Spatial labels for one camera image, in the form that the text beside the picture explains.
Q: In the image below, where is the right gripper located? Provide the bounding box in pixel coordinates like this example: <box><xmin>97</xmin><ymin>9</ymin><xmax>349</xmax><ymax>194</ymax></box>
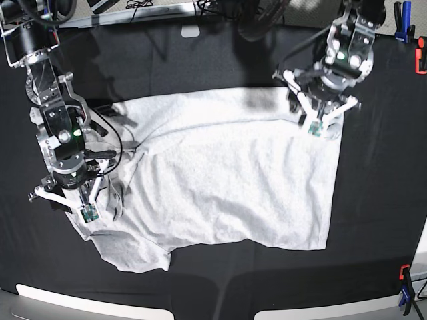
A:
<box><xmin>28</xmin><ymin>159</ymin><xmax>109</xmax><ymax>213</ymax></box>

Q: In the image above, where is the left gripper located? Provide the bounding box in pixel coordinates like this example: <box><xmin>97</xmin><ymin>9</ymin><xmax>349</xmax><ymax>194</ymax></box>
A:
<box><xmin>272</xmin><ymin>69</ymin><xmax>360</xmax><ymax>125</ymax></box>

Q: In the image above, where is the white Hugging Face t-shirt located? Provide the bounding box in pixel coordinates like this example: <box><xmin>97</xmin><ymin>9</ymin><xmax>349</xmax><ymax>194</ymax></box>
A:
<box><xmin>65</xmin><ymin>87</ymin><xmax>344</xmax><ymax>273</ymax></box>

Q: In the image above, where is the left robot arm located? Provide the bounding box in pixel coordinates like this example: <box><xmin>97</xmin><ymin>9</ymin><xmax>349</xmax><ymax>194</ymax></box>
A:
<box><xmin>273</xmin><ymin>1</ymin><xmax>386</xmax><ymax>127</ymax></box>

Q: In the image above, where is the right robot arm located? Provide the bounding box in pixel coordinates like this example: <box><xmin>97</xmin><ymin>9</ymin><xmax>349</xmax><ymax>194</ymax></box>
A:
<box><xmin>1</xmin><ymin>1</ymin><xmax>117</xmax><ymax>222</ymax></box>

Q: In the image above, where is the blue clamp far-right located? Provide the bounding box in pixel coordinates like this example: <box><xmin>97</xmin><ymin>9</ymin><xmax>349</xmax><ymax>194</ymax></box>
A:
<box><xmin>394</xmin><ymin>1</ymin><xmax>415</xmax><ymax>43</ymax></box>

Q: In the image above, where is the red black clamp far-right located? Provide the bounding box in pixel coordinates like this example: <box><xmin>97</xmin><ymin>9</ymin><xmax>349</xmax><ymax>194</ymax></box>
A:
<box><xmin>415</xmin><ymin>37</ymin><xmax>426</xmax><ymax>75</ymax></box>

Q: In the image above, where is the black table cloth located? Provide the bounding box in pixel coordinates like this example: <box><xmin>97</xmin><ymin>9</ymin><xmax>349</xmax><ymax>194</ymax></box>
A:
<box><xmin>1</xmin><ymin>22</ymin><xmax>426</xmax><ymax>319</ymax></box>

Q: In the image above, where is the red blue clamp near-right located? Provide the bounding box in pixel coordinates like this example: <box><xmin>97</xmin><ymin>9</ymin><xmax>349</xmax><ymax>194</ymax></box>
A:
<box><xmin>398</xmin><ymin>264</ymin><xmax>414</xmax><ymax>316</ymax></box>

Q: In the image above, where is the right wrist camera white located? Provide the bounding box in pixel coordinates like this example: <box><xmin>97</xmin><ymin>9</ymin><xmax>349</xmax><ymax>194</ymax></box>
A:
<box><xmin>80</xmin><ymin>203</ymin><xmax>99</xmax><ymax>223</ymax></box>

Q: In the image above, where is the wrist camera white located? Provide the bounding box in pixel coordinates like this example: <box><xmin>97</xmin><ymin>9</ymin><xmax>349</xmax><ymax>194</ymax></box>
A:
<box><xmin>308</xmin><ymin>121</ymin><xmax>324</xmax><ymax>137</ymax></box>
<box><xmin>80</xmin><ymin>203</ymin><xmax>99</xmax><ymax>223</ymax></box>

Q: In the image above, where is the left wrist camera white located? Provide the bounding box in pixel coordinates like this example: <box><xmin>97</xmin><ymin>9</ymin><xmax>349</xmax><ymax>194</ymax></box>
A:
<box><xmin>308</xmin><ymin>121</ymin><xmax>324</xmax><ymax>137</ymax></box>

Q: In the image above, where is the black red cable bundle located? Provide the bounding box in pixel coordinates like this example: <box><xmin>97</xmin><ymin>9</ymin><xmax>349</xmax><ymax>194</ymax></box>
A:
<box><xmin>237</xmin><ymin>0</ymin><xmax>291</xmax><ymax>40</ymax></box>

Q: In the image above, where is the aluminium frame rail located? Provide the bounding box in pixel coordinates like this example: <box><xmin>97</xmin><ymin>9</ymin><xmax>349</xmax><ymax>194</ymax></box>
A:
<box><xmin>56</xmin><ymin>6</ymin><xmax>228</xmax><ymax>29</ymax></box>

